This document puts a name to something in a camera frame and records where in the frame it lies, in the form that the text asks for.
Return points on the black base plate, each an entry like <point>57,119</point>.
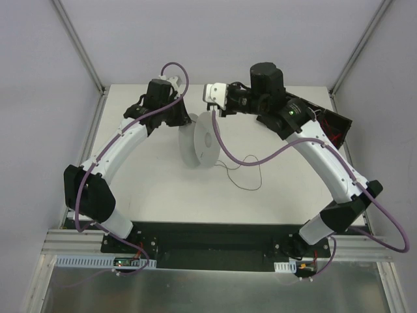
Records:
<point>215,247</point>

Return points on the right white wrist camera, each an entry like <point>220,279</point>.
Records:
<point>216,93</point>

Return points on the grey plastic spool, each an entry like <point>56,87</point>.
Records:
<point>198,145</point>

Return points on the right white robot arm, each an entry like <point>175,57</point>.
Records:
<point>293,120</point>

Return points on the white cable duct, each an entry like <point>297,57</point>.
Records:
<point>285,267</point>
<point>103,262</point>

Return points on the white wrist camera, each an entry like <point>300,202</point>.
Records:
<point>176,83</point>
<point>216,93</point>

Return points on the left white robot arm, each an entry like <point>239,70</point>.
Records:
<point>87,188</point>

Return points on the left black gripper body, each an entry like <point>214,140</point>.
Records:
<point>179,113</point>

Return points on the aluminium frame rail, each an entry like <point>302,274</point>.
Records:
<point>88,243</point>

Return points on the black three-compartment bin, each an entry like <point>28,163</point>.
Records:
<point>334,125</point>

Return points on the left white cable duct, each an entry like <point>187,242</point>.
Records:
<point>103,262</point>

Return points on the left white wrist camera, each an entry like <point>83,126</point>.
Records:
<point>176,83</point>

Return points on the right white cable duct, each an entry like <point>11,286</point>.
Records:
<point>285,267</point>

